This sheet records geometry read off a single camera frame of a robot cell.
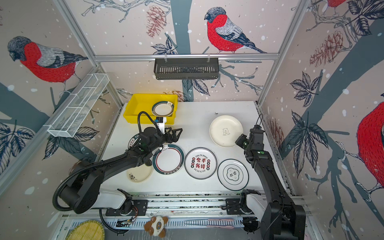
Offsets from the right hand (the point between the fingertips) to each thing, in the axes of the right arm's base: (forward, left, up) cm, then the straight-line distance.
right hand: (239, 137), depth 84 cm
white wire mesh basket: (-8, +86, +20) cm, 89 cm away
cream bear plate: (+5, +8, 0) cm, 9 cm away
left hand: (0, +35, +7) cm, 36 cm away
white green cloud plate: (-16, +3, -14) cm, 22 cm away
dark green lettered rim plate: (+3, +68, -11) cm, 69 cm away
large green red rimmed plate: (-9, +42, -12) cm, 45 cm away
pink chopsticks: (-39, +18, -14) cm, 46 cm away
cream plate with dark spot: (-19, +57, -13) cm, 62 cm away
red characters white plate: (-11, +22, -13) cm, 28 cm away
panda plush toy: (-43, +41, -9) cm, 60 cm away
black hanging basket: (+46, +32, +17) cm, 59 cm away
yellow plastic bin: (+37, +74, -8) cm, 82 cm away
